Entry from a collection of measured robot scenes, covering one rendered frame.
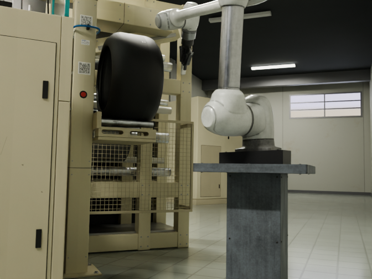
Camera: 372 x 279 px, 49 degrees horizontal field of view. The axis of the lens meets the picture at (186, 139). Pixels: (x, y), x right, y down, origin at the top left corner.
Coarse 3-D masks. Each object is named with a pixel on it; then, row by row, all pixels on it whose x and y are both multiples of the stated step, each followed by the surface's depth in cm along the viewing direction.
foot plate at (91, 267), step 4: (88, 264) 257; (92, 264) 260; (88, 268) 248; (92, 268) 248; (96, 268) 248; (80, 272) 238; (84, 272) 239; (88, 272) 239; (92, 272) 239; (96, 272) 238; (100, 272) 239; (64, 276) 229; (68, 276) 229; (72, 276) 230; (76, 276) 231; (80, 276) 232; (84, 276) 233; (88, 276) 234
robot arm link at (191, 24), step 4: (188, 4) 234; (192, 4) 234; (196, 4) 235; (184, 8) 236; (188, 20) 235; (192, 20) 236; (196, 20) 238; (184, 24) 235; (188, 24) 236; (192, 24) 238; (196, 24) 240; (184, 28) 239; (188, 28) 239; (192, 28) 240; (196, 28) 242
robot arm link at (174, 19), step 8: (176, 8) 227; (192, 8) 218; (200, 8) 216; (208, 8) 215; (216, 8) 214; (160, 16) 225; (168, 16) 225; (176, 16) 223; (184, 16) 220; (192, 16) 219; (160, 24) 226; (168, 24) 227; (176, 24) 226
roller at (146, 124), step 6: (102, 120) 242; (108, 120) 243; (114, 120) 245; (120, 120) 246; (126, 120) 248; (132, 120) 250; (138, 120) 252; (126, 126) 250; (132, 126) 251; (138, 126) 252; (144, 126) 253; (150, 126) 254
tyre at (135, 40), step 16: (112, 48) 244; (128, 48) 240; (144, 48) 245; (112, 64) 241; (128, 64) 236; (144, 64) 241; (160, 64) 246; (96, 80) 282; (112, 80) 240; (128, 80) 236; (144, 80) 240; (160, 80) 245; (96, 96) 277; (112, 96) 240; (128, 96) 239; (144, 96) 243; (160, 96) 250; (112, 112) 246; (128, 112) 246; (144, 112) 249
